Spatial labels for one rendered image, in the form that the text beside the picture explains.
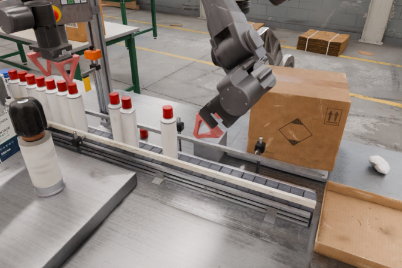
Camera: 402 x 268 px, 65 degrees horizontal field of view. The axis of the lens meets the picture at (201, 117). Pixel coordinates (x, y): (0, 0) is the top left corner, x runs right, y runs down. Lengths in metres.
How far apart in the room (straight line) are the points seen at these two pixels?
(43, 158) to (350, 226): 0.89
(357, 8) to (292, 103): 5.09
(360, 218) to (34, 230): 0.91
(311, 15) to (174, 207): 5.50
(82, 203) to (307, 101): 0.74
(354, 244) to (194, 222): 0.44
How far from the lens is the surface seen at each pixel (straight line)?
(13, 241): 0.98
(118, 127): 1.15
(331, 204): 1.08
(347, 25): 6.14
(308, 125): 1.08
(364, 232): 1.04
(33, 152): 0.97
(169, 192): 1.05
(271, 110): 1.06
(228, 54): 0.60
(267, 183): 1.03
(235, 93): 0.53
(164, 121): 1.00
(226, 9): 0.61
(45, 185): 1.04
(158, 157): 1.07
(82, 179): 1.09
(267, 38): 1.45
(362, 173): 1.25
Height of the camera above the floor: 1.55
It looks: 30 degrees down
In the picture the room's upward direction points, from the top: straight up
